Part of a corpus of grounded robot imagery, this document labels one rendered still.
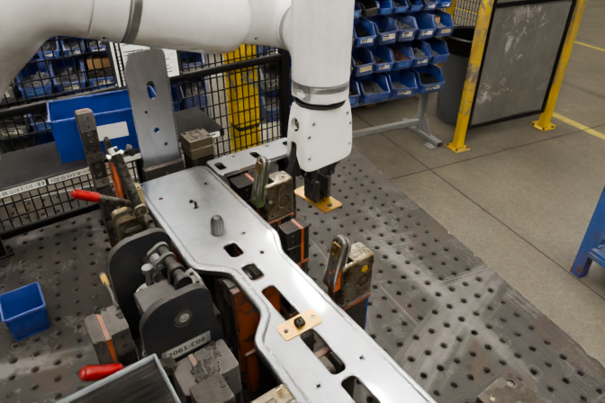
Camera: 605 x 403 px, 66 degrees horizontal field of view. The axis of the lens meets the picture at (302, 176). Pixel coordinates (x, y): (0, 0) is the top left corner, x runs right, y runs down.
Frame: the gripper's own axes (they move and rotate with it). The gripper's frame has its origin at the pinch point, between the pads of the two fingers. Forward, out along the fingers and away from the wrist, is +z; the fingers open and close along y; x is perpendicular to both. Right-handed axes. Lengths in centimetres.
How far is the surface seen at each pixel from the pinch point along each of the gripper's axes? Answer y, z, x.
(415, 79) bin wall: 218, 67, 141
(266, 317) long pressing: -8.8, 27.4, 3.5
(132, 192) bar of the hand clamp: -16.1, 16.6, 44.1
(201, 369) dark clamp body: -26.2, 20.2, -4.0
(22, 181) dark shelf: -33, 25, 81
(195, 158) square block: 11, 27, 68
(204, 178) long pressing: 8, 27, 56
